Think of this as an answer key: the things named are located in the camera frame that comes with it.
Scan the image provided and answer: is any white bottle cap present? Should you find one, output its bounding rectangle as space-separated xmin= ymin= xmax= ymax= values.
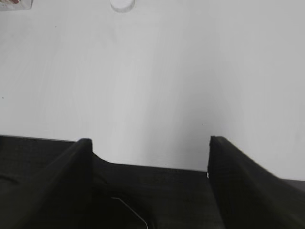
xmin=110 ymin=0 xmax=136 ymax=13

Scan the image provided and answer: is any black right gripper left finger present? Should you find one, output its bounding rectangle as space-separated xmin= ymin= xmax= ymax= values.
xmin=0 ymin=137 xmax=92 ymax=229

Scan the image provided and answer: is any white yili changqing yogurt bottle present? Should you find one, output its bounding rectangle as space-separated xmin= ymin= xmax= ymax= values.
xmin=0 ymin=0 xmax=33 ymax=11

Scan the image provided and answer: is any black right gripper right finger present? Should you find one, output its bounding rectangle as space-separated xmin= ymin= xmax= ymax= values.
xmin=207 ymin=136 xmax=305 ymax=229

